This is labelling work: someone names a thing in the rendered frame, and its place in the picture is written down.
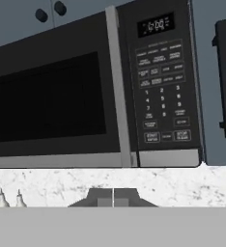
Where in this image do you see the black microwave door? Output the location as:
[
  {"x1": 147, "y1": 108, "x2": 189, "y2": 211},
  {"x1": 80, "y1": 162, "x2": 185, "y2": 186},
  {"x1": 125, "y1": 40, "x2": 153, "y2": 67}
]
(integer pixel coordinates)
[{"x1": 0, "y1": 5, "x2": 132, "y2": 169}]

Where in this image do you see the microwave start button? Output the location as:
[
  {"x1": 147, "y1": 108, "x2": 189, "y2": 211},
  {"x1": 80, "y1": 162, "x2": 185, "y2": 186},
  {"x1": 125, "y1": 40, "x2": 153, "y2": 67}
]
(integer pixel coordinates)
[{"x1": 143, "y1": 131, "x2": 161, "y2": 144}]

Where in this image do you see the black microwave oven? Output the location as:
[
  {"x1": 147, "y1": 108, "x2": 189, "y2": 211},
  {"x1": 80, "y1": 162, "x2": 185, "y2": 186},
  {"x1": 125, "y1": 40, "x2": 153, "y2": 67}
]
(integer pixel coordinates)
[{"x1": 0, "y1": 0, "x2": 207, "y2": 169}]

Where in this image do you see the black round cupboard knob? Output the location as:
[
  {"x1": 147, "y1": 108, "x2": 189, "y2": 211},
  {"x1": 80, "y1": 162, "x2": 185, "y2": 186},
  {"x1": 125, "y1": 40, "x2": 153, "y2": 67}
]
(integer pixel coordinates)
[
  {"x1": 53, "y1": 0, "x2": 68, "y2": 16},
  {"x1": 35, "y1": 8, "x2": 49, "y2": 23}
]

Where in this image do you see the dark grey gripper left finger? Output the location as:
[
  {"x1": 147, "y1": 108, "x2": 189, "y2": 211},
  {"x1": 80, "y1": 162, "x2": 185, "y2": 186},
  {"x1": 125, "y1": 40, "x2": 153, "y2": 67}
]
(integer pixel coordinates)
[{"x1": 67, "y1": 188, "x2": 114, "y2": 208}]

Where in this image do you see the grey microwave door handle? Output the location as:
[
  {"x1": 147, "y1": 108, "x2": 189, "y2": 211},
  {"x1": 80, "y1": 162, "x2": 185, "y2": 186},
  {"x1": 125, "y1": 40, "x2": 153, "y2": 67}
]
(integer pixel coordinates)
[{"x1": 104, "y1": 4, "x2": 132, "y2": 168}]

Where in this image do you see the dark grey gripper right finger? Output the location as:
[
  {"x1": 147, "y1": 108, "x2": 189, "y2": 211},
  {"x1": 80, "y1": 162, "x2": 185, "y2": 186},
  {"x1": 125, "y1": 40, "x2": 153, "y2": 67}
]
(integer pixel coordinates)
[{"x1": 114, "y1": 188, "x2": 159, "y2": 208}]

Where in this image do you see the tall blue-grey cupboard door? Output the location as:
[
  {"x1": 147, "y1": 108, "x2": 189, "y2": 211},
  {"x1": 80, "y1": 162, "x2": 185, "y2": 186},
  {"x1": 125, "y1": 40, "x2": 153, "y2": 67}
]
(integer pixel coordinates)
[{"x1": 190, "y1": 0, "x2": 226, "y2": 167}]

